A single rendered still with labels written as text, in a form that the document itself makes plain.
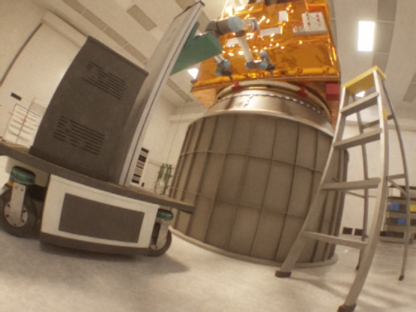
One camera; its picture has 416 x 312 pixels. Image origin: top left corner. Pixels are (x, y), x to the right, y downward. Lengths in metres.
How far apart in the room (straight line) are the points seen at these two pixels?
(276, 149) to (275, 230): 0.63
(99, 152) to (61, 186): 0.21
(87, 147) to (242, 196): 1.10
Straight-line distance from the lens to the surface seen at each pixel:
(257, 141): 1.53
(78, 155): 0.76
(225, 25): 1.34
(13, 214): 0.80
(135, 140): 0.94
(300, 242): 1.21
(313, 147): 1.67
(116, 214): 0.75
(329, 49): 2.42
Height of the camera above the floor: 0.37
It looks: 13 degrees up
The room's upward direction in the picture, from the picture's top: 15 degrees clockwise
